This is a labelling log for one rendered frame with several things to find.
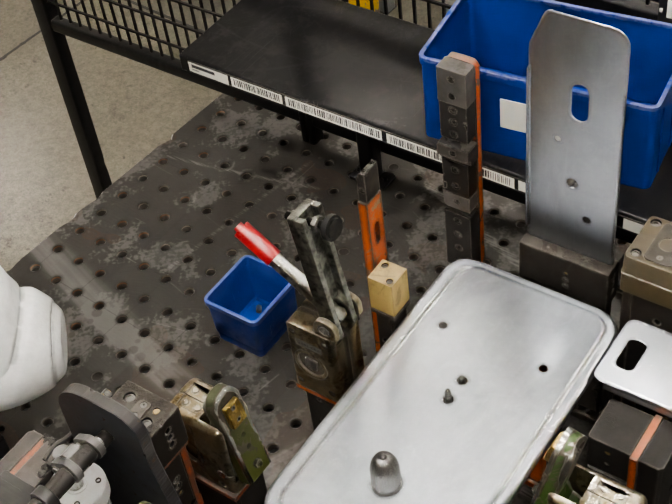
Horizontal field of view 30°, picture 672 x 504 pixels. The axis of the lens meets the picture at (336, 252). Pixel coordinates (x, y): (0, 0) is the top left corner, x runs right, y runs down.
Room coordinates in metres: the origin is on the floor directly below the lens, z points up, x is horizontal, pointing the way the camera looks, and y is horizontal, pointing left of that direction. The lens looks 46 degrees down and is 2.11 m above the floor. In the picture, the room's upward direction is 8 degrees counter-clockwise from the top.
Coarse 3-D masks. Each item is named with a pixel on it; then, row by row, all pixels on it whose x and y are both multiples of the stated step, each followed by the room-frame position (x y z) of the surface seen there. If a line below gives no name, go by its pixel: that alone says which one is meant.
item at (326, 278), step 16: (304, 208) 0.95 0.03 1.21; (320, 208) 0.95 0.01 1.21; (288, 224) 0.94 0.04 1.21; (304, 224) 0.93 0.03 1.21; (320, 224) 0.93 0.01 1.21; (336, 224) 0.92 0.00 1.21; (304, 240) 0.92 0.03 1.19; (320, 240) 0.95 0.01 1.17; (304, 256) 0.93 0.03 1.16; (320, 256) 0.94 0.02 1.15; (336, 256) 0.94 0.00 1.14; (304, 272) 0.93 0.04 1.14; (320, 272) 0.92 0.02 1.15; (336, 272) 0.94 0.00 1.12; (320, 288) 0.92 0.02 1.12; (336, 288) 0.94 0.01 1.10; (320, 304) 0.92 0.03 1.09; (352, 304) 0.94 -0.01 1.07; (336, 320) 0.91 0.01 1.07; (352, 320) 0.93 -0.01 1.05
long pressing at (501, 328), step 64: (448, 320) 0.95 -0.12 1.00; (512, 320) 0.94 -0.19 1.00; (576, 320) 0.92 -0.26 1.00; (384, 384) 0.87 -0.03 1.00; (448, 384) 0.86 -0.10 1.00; (512, 384) 0.85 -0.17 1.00; (576, 384) 0.83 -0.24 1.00; (320, 448) 0.80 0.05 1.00; (384, 448) 0.79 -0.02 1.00; (448, 448) 0.77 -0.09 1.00; (512, 448) 0.76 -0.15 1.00
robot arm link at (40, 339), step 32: (0, 288) 1.09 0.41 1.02; (32, 288) 1.14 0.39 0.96; (0, 320) 1.06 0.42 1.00; (32, 320) 1.08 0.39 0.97; (64, 320) 1.13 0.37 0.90; (0, 352) 1.03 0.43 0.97; (32, 352) 1.04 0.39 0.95; (64, 352) 1.09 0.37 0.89; (0, 384) 1.02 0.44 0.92; (32, 384) 1.03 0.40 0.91
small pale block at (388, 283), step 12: (384, 264) 0.99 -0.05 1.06; (372, 276) 0.98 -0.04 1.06; (384, 276) 0.97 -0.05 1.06; (396, 276) 0.97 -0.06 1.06; (372, 288) 0.97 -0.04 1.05; (384, 288) 0.96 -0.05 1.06; (396, 288) 0.96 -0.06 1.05; (408, 288) 0.98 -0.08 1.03; (372, 300) 0.98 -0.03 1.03; (384, 300) 0.96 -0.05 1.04; (396, 300) 0.96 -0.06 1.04; (408, 300) 0.98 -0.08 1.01; (384, 312) 0.97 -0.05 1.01; (396, 312) 0.96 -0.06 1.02; (384, 324) 0.97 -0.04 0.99; (396, 324) 0.96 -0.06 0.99; (384, 336) 0.97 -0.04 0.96
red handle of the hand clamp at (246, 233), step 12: (240, 228) 1.00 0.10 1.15; (252, 228) 1.00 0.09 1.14; (240, 240) 1.00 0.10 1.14; (252, 240) 0.99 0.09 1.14; (264, 240) 0.99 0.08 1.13; (264, 252) 0.98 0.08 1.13; (276, 252) 0.98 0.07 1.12; (276, 264) 0.97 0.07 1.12; (288, 264) 0.97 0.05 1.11; (288, 276) 0.96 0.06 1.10; (300, 276) 0.96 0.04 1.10; (300, 288) 0.95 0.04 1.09; (312, 300) 0.94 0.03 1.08; (336, 312) 0.93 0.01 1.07
